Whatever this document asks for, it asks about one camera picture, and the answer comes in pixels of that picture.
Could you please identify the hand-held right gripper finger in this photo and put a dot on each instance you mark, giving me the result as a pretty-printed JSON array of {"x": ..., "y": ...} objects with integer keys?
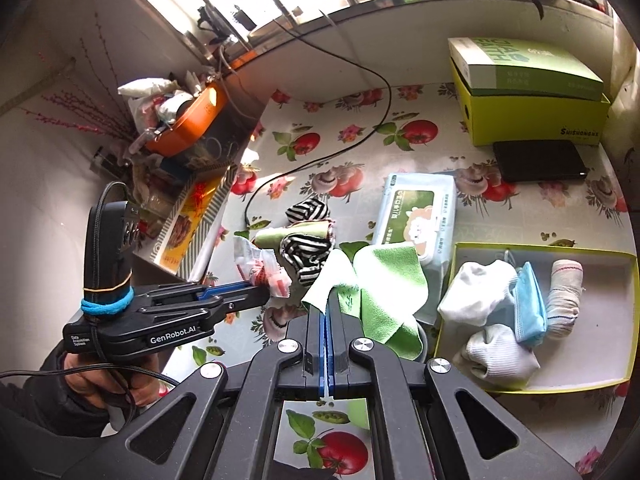
[
  {"x": 331, "y": 345},
  {"x": 320, "y": 345}
]

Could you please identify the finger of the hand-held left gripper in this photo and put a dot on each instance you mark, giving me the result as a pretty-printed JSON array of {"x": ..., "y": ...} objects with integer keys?
[
  {"x": 225, "y": 290},
  {"x": 240, "y": 302}
]

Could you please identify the clear plastic packet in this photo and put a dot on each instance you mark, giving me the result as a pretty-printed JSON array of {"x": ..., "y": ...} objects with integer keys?
[{"x": 265, "y": 270}]

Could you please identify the black and white striped sock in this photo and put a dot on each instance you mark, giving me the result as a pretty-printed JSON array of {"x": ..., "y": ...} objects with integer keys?
[
  {"x": 307, "y": 211},
  {"x": 305, "y": 255}
]

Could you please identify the green microfiber cloth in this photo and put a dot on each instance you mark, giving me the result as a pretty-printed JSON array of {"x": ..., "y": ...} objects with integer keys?
[{"x": 390, "y": 290}]

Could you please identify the blue face mask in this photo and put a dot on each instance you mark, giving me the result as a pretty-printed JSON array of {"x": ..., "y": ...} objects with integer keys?
[{"x": 530, "y": 305}]

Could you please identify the white grey sock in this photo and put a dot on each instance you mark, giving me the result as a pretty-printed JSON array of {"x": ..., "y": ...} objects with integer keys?
[{"x": 565, "y": 300}]

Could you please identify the yellow-green rimmed box lid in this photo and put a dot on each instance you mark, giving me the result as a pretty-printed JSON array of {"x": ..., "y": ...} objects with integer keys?
[{"x": 590, "y": 355}]

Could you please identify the person's left forearm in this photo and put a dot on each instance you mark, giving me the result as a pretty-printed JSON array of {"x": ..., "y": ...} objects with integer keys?
[{"x": 30, "y": 405}]

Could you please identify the person's left hand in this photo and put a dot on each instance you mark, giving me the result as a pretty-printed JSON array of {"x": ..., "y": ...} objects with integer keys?
[{"x": 95, "y": 379}]

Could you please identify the yellow printed box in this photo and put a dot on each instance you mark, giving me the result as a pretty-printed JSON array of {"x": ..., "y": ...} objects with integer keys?
[{"x": 185, "y": 230}]

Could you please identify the light green rounded case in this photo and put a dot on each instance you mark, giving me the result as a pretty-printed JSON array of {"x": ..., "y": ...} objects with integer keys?
[{"x": 360, "y": 415}]

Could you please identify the wet wipes pack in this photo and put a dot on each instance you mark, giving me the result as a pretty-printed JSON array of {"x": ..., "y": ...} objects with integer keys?
[{"x": 415, "y": 210}]

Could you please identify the orange plastic basin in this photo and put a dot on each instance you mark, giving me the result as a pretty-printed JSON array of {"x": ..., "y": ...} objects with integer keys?
[{"x": 185, "y": 125}]

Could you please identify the floral tablecloth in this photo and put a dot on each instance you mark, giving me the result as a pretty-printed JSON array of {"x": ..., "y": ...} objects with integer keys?
[{"x": 330, "y": 125}]

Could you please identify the white plastic bag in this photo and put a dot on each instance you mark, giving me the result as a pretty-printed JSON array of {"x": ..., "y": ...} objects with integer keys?
[{"x": 142, "y": 87}]

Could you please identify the red dried twigs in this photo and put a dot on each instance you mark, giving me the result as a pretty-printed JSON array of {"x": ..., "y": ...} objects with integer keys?
[{"x": 75, "y": 110}]

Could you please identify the black phone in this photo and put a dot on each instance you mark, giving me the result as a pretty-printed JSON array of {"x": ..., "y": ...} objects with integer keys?
[{"x": 540, "y": 160}]

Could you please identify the yellow-green shoebox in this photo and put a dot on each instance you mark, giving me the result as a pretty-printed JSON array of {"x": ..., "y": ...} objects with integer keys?
[{"x": 530, "y": 120}]

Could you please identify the green and white flat box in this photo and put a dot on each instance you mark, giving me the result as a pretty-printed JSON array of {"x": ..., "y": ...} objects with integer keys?
[{"x": 525, "y": 67}]

